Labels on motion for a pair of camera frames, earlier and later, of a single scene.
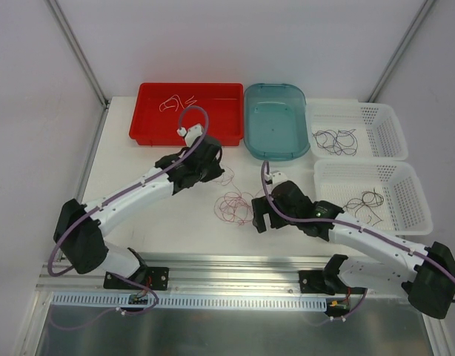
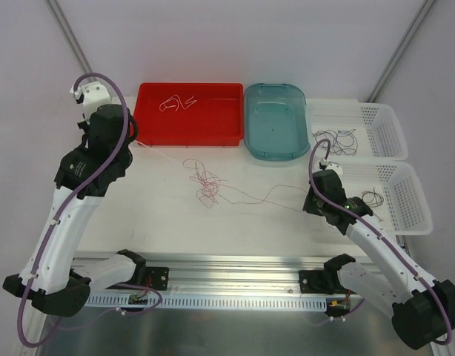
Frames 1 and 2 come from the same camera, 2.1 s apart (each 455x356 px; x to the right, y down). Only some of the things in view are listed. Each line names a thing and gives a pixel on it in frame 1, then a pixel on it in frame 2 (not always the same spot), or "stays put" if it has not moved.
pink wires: (238, 206) to (208, 185)
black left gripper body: (211, 172) to (84, 126)
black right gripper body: (268, 213) to (324, 179)
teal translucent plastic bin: (276, 122) stays put
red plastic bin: (158, 107) stays put
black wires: (340, 142) stays put
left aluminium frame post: (80, 54) stays put
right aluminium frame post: (404, 41) stays put
